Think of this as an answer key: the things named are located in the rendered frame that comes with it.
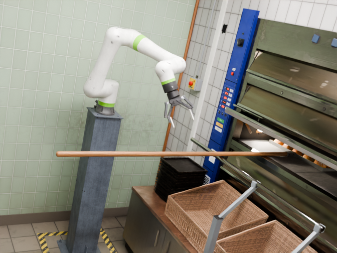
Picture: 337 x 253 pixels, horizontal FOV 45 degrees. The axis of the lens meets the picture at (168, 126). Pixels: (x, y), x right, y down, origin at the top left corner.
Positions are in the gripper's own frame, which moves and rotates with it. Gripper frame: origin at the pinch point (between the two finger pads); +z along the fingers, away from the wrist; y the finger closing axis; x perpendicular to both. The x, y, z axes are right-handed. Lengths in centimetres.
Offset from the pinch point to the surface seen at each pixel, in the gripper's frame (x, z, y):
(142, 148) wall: -136, 26, 11
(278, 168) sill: -1, 53, -52
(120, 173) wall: -137, 41, 39
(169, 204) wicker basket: -41, 58, 20
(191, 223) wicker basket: -12, 67, 15
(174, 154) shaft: 5.9, 16.0, 13.2
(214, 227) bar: 27, 60, 10
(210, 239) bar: 24, 67, 14
